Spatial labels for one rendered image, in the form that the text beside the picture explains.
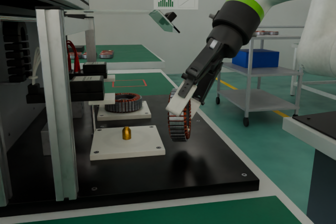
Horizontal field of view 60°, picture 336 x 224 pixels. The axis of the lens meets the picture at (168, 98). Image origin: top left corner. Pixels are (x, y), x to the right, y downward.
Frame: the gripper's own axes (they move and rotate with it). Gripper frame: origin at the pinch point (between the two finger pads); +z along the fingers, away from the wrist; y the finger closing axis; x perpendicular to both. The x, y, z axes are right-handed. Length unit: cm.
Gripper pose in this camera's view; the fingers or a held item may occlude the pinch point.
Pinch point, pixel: (181, 112)
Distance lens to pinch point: 61.5
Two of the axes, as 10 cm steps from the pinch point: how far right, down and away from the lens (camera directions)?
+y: -1.7, -2.9, -9.4
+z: -5.3, 8.3, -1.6
